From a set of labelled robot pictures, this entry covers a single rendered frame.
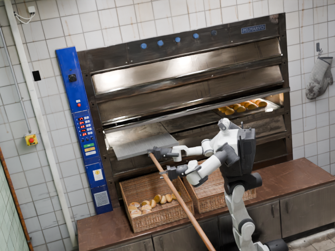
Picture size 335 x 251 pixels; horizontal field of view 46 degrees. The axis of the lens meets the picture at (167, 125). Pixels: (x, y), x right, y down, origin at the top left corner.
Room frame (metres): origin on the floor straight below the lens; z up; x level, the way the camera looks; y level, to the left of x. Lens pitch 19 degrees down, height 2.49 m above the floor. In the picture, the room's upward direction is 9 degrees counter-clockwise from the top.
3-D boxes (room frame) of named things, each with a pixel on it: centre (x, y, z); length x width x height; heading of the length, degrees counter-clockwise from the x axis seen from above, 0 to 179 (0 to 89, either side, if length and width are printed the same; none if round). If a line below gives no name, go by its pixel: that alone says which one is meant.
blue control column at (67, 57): (4.22, 0.92, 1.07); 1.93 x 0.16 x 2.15; 12
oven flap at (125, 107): (3.52, -0.30, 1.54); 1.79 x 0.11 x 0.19; 102
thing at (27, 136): (3.18, 1.16, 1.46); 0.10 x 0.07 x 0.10; 102
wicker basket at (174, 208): (3.14, 0.21, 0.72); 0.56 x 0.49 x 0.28; 103
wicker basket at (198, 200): (3.27, -0.37, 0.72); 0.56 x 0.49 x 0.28; 102
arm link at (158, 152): (3.01, 0.09, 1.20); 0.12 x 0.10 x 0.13; 67
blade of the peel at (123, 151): (3.29, 0.23, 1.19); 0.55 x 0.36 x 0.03; 102
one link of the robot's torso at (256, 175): (2.68, -0.50, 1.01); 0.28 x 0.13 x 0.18; 103
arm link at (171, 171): (2.62, -0.01, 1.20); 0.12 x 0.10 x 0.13; 95
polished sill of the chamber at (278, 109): (3.55, -0.30, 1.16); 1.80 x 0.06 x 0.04; 102
